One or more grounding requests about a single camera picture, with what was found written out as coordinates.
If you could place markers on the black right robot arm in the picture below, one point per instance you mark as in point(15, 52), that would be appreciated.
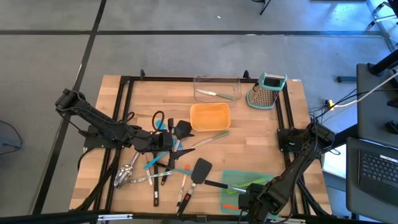
point(298, 168)

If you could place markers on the black slotted turner steel neck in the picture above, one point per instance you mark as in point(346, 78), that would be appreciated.
point(217, 185)

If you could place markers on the steel scoop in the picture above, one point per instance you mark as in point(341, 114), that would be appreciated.
point(123, 175)

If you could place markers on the slim steel utensil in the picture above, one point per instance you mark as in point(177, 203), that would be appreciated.
point(146, 179)

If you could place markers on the black rig beam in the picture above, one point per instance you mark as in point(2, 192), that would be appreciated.
point(46, 217)

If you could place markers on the clear plastic bin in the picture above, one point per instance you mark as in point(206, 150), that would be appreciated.
point(217, 84)

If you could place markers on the short black bar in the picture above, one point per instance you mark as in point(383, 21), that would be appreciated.
point(346, 79)

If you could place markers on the thin black utensil teal tip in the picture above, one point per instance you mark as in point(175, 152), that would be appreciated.
point(185, 172)

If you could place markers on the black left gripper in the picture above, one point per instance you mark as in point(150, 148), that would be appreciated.
point(149, 143)

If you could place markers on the orange silicone spatula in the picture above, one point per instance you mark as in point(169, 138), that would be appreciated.
point(230, 206)

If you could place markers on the black laptop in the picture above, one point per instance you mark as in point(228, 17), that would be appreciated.
point(353, 186)

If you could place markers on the black aluminium table frame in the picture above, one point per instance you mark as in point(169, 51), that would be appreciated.
point(149, 78)

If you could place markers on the black post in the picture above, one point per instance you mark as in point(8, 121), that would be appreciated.
point(384, 66)

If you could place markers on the yellow connector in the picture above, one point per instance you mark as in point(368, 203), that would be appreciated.
point(329, 104)

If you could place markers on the orange-tipped white peeler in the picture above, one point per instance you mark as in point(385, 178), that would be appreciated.
point(183, 183)

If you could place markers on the teal silicone spatula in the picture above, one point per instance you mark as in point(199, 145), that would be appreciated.
point(160, 124)

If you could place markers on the teal plastic bin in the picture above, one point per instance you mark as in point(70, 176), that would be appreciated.
point(230, 186)

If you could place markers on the black stand leg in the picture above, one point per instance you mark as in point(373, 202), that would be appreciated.
point(264, 7)

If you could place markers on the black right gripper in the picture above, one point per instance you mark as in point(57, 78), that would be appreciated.
point(252, 202)

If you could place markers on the small black device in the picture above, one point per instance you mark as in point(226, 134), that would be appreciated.
point(391, 127)

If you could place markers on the green silicone spatula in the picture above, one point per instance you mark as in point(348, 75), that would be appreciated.
point(252, 183)

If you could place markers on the grey desk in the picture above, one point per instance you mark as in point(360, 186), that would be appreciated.
point(373, 118)

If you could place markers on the orange plastic bin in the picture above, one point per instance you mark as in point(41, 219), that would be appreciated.
point(210, 117)

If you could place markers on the dark laptop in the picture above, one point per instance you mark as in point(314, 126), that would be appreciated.
point(379, 171)

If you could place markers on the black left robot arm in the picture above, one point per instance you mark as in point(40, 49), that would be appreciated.
point(99, 121)

